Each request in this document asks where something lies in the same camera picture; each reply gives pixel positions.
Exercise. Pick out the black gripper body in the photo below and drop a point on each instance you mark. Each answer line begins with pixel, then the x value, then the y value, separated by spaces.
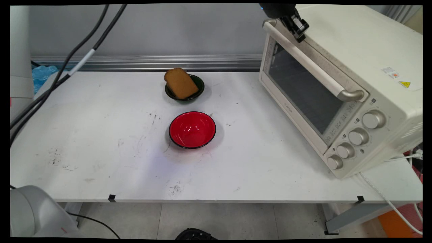
pixel 276 10

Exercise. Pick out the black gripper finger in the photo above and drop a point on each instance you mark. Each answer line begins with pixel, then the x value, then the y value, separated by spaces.
pixel 301 24
pixel 297 35

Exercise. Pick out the cream toaster oven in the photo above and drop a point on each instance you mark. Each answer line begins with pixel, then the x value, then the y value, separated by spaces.
pixel 364 44

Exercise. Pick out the white label sticker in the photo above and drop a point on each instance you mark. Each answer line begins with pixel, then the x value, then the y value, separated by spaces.
pixel 390 72

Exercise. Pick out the dark green bowl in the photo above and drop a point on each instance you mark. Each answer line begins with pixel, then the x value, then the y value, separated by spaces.
pixel 199 86

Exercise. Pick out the largest silver oven knob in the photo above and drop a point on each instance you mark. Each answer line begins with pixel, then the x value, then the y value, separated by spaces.
pixel 373 119

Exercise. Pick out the yellow warning sticker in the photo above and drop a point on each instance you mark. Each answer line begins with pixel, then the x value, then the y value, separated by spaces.
pixel 404 84

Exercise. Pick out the medium silver oven knob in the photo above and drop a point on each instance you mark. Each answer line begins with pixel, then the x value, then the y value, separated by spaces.
pixel 357 137

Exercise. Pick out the brown toast bread slice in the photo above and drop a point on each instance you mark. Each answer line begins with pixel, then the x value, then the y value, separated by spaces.
pixel 180 83

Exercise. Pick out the small silver oven knob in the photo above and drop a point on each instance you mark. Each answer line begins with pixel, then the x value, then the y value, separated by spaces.
pixel 345 151

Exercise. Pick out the smallest silver oven knob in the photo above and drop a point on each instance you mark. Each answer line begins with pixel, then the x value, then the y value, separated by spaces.
pixel 334 162

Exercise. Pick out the red bowl with black rim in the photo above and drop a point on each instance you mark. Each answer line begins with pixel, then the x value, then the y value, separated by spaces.
pixel 192 130

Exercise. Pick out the black tape marker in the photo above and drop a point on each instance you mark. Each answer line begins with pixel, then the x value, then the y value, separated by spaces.
pixel 111 198
pixel 360 199

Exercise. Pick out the grey metal table leg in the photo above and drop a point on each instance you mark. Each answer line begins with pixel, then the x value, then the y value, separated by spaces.
pixel 357 216
pixel 72 211

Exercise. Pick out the orange object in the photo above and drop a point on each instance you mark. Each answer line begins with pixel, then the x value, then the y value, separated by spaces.
pixel 401 222

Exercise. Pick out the blue plastic bag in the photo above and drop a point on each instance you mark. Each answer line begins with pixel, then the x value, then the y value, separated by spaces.
pixel 44 76

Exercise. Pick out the aluminium rail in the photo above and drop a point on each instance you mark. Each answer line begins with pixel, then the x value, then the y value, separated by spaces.
pixel 152 62

